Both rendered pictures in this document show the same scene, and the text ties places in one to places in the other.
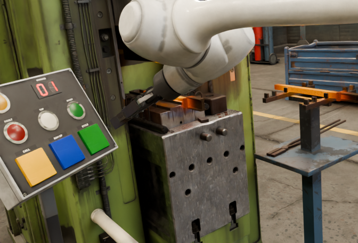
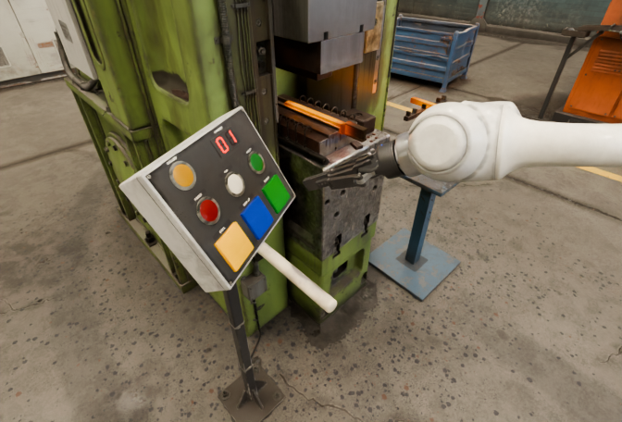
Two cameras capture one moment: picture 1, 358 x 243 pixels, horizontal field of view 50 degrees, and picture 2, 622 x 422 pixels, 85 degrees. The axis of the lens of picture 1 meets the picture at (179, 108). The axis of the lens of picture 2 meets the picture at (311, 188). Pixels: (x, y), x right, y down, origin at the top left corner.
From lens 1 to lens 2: 48 cm
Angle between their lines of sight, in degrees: 23
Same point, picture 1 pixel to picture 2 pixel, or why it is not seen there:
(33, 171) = (234, 254)
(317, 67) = (402, 46)
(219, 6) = (570, 144)
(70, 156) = (261, 224)
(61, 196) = not seen: hidden behind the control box
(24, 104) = (209, 169)
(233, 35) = not seen: hidden behind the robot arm
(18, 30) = (138, 21)
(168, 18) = (491, 146)
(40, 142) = (232, 215)
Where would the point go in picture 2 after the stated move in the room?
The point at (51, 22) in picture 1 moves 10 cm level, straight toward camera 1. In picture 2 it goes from (205, 34) to (214, 43)
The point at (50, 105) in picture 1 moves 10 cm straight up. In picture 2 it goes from (232, 163) to (226, 121)
